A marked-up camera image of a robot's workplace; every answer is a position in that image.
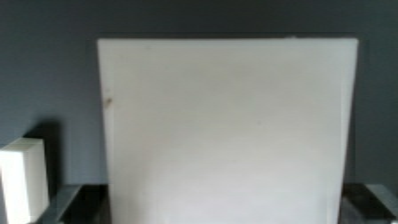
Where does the gripper left finger with silver tip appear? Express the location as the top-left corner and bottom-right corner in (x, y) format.
(35, 184), (109, 224)

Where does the white U-shaped workspace frame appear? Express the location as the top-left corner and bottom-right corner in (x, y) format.
(0, 138), (49, 224)

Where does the gripper right finger with black tip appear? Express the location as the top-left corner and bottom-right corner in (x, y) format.
(339, 183), (398, 224)

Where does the white cabinet top block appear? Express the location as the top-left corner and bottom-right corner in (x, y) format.
(97, 38), (358, 224)

